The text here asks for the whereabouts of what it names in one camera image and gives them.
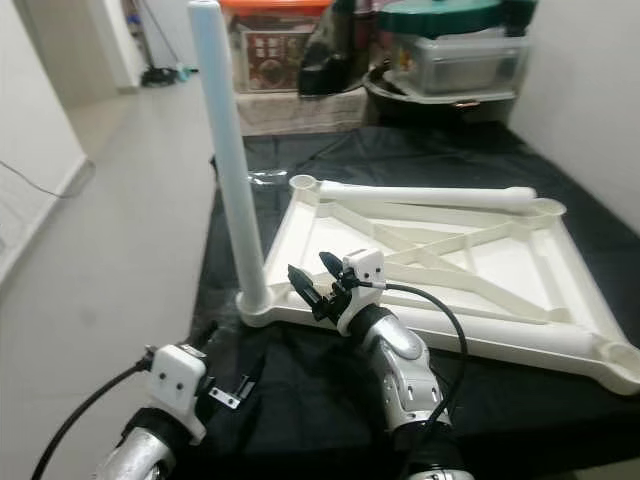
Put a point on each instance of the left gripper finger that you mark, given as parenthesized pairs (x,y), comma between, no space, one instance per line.
(253,378)
(205,335)

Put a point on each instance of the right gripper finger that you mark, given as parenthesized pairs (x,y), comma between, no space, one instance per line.
(332,265)
(303,282)

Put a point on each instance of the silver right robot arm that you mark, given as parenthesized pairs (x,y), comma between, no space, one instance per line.
(405,380)

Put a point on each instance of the black tablecloth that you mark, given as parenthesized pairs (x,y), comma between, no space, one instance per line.
(310,420)

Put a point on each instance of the beige stone bench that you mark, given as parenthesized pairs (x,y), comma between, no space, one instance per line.
(310,115)

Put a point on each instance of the black wok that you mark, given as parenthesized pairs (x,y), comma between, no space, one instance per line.
(420,108)

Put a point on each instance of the black plastic bag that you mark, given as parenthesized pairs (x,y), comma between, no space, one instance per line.
(335,60)

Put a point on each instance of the orange lid storage box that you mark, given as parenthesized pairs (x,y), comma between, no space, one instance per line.
(280,55)

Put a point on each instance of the clear plastic storage box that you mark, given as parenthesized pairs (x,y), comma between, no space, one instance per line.
(460,65)

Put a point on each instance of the black floor mop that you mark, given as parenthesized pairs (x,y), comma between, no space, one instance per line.
(160,78)

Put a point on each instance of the green plastic lid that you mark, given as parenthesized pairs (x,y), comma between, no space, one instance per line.
(450,15)

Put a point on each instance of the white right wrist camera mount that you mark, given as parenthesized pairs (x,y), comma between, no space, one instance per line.
(363,268)

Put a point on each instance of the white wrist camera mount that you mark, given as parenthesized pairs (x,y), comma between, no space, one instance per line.
(363,268)
(175,380)

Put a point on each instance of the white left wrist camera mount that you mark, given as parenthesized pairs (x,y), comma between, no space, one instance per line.
(175,380)

